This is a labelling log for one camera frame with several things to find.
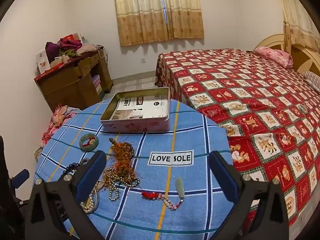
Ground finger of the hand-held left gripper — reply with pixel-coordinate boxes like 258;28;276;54
9;169;30;188

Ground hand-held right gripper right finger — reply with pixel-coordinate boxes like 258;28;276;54
209;151;290;240

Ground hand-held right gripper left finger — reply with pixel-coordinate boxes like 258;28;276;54
25;150;108;240

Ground dark grey bead bracelet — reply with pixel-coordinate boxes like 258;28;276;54
62;158;90;177

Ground white pearl bracelet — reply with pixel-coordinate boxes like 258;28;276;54
80;180;100;215

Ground brown wooden bead necklace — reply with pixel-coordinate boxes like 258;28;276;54
109;137;140;180

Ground pink metal tin box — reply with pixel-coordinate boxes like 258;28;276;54
100;87;171;133

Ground red knot coin charm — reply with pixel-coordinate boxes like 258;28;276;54
79;134;100;152

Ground heap of pink clothes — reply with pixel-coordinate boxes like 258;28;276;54
41;104;81;146

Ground blue plaid tablecloth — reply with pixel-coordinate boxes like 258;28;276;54
34;99;234;240

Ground printed paper sheet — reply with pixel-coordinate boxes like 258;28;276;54
110;96;161;120

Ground small stacked boxes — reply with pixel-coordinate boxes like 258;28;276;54
92;76;103;96

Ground brown cardboard cabinet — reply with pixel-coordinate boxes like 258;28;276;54
34;49;113;113

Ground red patterned bed blanket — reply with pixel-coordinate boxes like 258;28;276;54
155;49;320;230

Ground red flat box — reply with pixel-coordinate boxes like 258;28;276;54
34;62;66;81

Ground white carton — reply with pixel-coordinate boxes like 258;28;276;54
36;51;51;75

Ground pile of clothes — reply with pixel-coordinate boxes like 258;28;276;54
57;36;98;57

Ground purple cloth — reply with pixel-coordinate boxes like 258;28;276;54
45;42;61;63

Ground pink pillow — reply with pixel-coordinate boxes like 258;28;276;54
254;47;293;68

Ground striped pillow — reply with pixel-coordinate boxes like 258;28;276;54
302;71;320;91

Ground wooden bed headboard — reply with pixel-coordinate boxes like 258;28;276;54
254;34;320;80

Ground beige floral curtain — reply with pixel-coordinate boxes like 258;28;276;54
112;0;167;47
271;0;320;55
160;0;205;40

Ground gold bead necklace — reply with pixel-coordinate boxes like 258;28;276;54
103;167;140;201

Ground red knot jade pendant string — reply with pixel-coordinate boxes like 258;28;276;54
141;177;186;211

